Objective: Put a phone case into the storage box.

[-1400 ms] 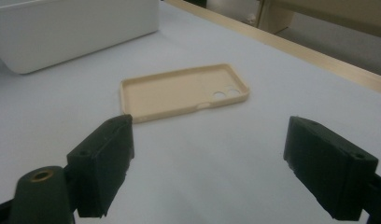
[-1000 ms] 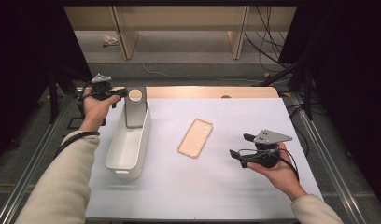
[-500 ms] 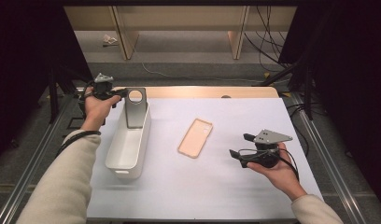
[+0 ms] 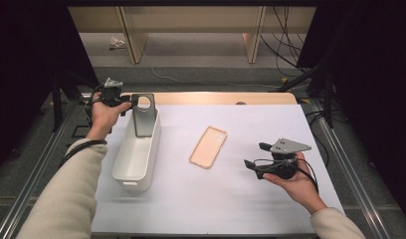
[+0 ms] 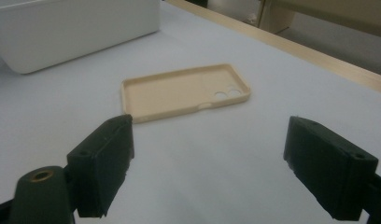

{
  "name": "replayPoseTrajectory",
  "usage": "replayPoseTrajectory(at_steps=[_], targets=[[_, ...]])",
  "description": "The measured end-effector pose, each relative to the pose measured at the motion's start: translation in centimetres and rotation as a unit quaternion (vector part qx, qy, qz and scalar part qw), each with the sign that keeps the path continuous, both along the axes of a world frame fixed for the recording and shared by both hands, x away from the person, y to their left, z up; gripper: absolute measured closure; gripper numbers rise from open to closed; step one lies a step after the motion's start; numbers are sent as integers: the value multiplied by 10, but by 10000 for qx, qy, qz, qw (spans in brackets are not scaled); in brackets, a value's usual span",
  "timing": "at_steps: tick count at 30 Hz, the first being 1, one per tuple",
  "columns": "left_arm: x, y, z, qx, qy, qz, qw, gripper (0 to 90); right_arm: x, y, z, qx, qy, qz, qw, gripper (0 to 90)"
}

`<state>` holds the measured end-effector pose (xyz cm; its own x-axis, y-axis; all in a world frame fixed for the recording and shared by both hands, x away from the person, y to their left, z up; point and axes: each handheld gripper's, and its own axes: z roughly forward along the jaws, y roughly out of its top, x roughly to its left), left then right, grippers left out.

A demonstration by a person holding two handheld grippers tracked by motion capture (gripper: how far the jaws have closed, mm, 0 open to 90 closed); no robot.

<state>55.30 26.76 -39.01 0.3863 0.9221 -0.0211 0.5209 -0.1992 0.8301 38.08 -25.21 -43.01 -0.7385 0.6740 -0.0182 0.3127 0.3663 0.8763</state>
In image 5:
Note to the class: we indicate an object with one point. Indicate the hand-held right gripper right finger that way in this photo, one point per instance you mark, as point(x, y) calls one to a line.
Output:
point(328, 168)

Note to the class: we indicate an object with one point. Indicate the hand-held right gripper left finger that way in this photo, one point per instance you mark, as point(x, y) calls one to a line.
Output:
point(101, 168)

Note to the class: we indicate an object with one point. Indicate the beige phone case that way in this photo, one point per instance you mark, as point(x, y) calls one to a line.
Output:
point(173, 96)

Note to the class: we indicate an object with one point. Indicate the white storage box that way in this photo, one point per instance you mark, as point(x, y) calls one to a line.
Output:
point(70, 31)

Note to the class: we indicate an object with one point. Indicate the light wooden table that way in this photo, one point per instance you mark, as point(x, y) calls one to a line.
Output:
point(303, 51)

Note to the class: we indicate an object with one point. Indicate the beige wooden desk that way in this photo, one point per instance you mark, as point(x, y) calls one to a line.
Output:
point(335, 12)

